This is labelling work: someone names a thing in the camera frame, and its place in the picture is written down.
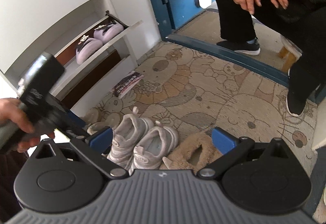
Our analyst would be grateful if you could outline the bystander black left shoe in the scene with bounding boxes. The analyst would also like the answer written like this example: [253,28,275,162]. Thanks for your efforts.
[217,38,261,56]

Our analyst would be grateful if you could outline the cartoon bunny floor mat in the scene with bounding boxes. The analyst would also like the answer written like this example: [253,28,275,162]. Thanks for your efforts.
[95,44,317,174]

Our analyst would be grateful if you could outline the bystander in black clothes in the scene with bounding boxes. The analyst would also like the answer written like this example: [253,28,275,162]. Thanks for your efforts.
[216,0,325,96]

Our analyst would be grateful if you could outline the small wooden stool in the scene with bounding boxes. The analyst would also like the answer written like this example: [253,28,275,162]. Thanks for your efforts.
[278,35,302,73]

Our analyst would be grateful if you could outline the operator left hand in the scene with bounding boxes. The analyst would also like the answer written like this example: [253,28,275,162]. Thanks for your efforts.
[1,98,40,153]

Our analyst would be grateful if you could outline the brown fuzzy slipper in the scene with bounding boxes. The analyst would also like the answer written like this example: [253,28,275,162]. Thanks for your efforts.
[159,131,222,174]

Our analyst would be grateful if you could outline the lilac kids sneaker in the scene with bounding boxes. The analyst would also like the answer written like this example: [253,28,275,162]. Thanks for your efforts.
[107,107,154,170]
[129,121,179,175]

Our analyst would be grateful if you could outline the bystander black shoe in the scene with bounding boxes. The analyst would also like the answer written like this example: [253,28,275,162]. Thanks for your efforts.
[286,66,308,117]
[217,38,261,56]

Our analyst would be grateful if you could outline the printed leaflet on floor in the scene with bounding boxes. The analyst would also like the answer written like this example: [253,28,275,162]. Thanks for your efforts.
[112,71,144,99]

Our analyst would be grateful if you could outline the lilac slide slipper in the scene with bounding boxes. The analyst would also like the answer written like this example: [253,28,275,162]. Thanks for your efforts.
[93,22,124,44]
[76,35,103,65]

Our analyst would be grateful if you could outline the bystander black right shoe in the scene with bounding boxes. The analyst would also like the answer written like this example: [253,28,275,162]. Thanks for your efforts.
[286,66,308,117]

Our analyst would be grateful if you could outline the white shoe cabinet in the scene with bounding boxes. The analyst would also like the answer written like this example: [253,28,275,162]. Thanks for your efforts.
[1,0,161,116]

